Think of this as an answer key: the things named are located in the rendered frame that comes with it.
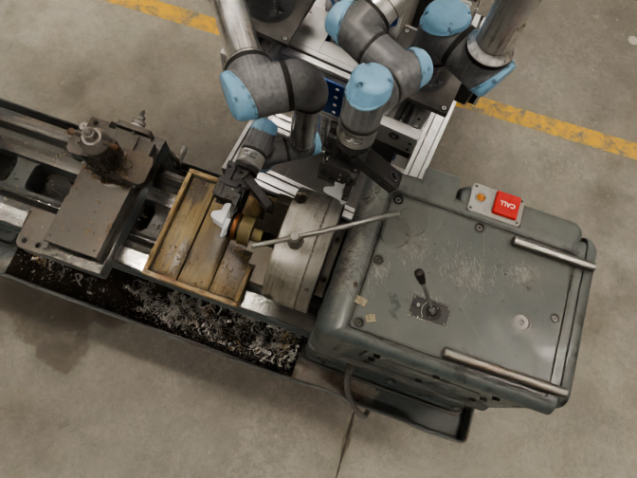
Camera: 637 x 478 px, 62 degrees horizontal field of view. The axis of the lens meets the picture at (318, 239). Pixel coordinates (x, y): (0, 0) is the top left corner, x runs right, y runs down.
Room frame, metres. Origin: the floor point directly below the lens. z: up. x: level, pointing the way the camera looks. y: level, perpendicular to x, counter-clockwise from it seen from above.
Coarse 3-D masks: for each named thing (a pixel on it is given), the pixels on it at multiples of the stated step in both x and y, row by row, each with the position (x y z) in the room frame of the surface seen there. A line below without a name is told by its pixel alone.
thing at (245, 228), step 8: (232, 216) 0.44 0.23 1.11; (240, 216) 0.44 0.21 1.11; (248, 216) 0.45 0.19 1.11; (256, 216) 0.45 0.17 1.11; (232, 224) 0.42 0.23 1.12; (240, 224) 0.42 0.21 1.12; (248, 224) 0.42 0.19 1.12; (232, 232) 0.40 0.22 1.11; (240, 232) 0.40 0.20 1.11; (248, 232) 0.40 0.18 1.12; (256, 232) 0.41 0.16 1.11; (264, 232) 0.43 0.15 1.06; (240, 240) 0.38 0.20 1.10; (248, 240) 0.38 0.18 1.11; (256, 240) 0.39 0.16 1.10
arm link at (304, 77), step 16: (288, 64) 0.71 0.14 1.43; (304, 64) 0.72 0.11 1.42; (304, 80) 0.69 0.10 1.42; (320, 80) 0.72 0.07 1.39; (304, 96) 0.66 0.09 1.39; (320, 96) 0.69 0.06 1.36; (304, 112) 0.68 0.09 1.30; (304, 128) 0.70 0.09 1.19; (288, 144) 0.73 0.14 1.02; (304, 144) 0.71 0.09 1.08; (320, 144) 0.75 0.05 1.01; (288, 160) 0.70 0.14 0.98
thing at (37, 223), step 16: (160, 144) 0.69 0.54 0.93; (160, 160) 0.65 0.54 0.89; (144, 192) 0.53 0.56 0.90; (128, 208) 0.46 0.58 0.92; (32, 224) 0.36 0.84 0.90; (48, 224) 0.37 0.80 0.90; (128, 224) 0.42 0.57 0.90; (16, 240) 0.31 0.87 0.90; (32, 240) 0.32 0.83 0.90; (112, 240) 0.36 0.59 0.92; (48, 256) 0.28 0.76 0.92; (64, 256) 0.28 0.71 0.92; (80, 256) 0.29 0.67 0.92; (112, 256) 0.32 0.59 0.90; (96, 272) 0.25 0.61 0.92
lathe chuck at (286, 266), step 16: (304, 192) 0.52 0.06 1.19; (288, 208) 0.45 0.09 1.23; (304, 208) 0.46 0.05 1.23; (320, 208) 0.47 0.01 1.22; (288, 224) 0.41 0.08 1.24; (304, 224) 0.42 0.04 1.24; (320, 224) 0.42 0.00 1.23; (304, 240) 0.38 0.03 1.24; (272, 256) 0.33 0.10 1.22; (288, 256) 0.33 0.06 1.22; (304, 256) 0.34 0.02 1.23; (272, 272) 0.29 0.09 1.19; (288, 272) 0.30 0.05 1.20; (272, 288) 0.26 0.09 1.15; (288, 288) 0.27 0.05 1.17; (288, 304) 0.24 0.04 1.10
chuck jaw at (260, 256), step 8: (248, 248) 0.36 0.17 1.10; (256, 248) 0.37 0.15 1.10; (264, 248) 0.37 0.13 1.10; (272, 248) 0.38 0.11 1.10; (256, 256) 0.35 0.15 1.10; (264, 256) 0.35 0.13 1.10; (248, 264) 0.33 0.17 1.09; (256, 264) 0.33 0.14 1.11; (264, 264) 0.33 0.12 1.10; (256, 272) 0.31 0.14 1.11; (264, 272) 0.31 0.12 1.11; (256, 280) 0.29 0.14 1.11
